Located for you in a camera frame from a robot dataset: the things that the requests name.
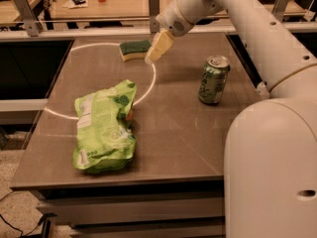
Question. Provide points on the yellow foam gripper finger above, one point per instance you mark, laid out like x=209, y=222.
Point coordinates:
x=152, y=56
x=162, y=42

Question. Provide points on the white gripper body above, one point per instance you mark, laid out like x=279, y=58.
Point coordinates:
x=171, y=21

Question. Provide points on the green and yellow sponge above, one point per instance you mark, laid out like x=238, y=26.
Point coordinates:
x=134, y=50

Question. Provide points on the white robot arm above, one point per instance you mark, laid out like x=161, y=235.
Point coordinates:
x=270, y=160

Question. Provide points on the green rice chip bag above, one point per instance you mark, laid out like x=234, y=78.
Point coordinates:
x=104, y=140

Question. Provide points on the green soda can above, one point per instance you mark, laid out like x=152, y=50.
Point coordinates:
x=213, y=81

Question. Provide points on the clear sanitizer bottle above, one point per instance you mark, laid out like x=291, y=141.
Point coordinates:
x=262, y=91

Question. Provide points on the grey table base drawers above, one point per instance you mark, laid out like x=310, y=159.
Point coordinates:
x=161, y=209

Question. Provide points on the middle metal rail bracket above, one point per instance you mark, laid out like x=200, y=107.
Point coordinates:
x=153, y=12

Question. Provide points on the metal rail bracket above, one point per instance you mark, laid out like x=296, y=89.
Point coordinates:
x=153, y=12
x=280, y=4
x=31, y=22

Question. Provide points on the right metal rail bracket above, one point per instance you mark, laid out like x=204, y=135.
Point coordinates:
x=280, y=4

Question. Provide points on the left metal rail bracket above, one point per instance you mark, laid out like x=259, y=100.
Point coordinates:
x=31, y=22

